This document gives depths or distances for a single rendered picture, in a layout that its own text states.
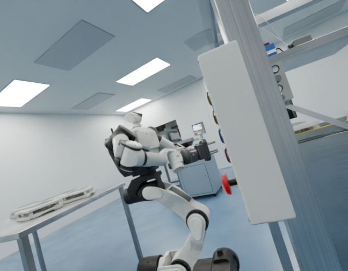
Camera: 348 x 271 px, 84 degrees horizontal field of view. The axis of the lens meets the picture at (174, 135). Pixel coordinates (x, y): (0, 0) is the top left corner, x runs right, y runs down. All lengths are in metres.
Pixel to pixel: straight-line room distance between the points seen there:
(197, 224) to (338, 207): 0.72
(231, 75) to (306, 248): 0.34
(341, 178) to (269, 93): 0.91
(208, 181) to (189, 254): 2.31
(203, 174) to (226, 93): 3.33
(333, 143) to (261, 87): 0.81
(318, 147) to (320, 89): 5.02
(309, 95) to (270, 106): 5.68
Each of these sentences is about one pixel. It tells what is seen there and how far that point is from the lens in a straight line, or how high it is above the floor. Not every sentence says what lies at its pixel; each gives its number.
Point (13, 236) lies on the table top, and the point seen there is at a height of 0.83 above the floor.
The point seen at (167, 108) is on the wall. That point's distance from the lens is 6.88.
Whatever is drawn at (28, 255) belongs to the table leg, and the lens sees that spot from 1.53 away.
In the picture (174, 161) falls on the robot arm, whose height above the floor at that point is 0.97.
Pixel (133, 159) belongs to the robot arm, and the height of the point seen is 1.04.
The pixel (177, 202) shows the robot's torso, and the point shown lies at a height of 0.70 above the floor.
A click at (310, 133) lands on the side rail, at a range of 1.14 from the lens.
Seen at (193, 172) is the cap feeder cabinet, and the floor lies 0.50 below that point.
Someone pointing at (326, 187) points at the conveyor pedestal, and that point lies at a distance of 1.25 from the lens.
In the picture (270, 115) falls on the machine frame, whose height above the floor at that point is 1.04.
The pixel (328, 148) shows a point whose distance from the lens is 1.18.
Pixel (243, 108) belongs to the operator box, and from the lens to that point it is 0.29.
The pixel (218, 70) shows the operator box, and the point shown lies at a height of 1.12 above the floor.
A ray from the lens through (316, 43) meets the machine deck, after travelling 1.19.
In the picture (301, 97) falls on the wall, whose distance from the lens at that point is 6.07.
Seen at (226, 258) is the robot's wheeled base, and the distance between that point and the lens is 1.61.
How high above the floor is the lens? 1.03
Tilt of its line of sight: 4 degrees up
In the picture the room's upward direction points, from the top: 17 degrees counter-clockwise
